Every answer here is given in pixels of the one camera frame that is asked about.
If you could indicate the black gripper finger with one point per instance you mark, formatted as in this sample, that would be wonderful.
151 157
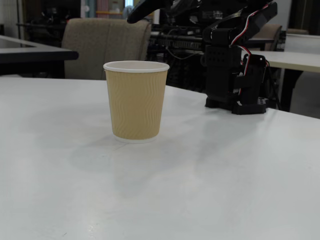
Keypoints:
182 6
142 11

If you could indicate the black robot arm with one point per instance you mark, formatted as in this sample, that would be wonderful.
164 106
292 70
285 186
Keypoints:
222 75

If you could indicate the tan ripple paper cup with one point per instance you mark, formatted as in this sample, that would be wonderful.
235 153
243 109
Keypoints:
136 105

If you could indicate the blue round fan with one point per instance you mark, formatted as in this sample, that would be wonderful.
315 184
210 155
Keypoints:
126 12

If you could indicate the large beige fabric chair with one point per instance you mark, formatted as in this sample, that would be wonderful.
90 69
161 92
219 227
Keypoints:
100 42

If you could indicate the black electronics rack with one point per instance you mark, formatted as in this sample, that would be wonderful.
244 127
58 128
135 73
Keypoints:
185 70

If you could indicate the small beige chair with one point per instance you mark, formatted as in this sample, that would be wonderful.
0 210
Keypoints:
271 35
297 31

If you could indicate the black equipment bench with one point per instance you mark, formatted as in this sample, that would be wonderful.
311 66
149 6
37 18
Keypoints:
42 27

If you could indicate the dark-edged grey table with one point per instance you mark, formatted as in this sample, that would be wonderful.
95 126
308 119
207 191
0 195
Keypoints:
30 53

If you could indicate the white table with black legs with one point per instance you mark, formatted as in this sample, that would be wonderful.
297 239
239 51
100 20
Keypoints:
292 61

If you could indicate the white desk partition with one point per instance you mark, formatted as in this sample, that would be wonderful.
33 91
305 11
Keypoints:
302 43

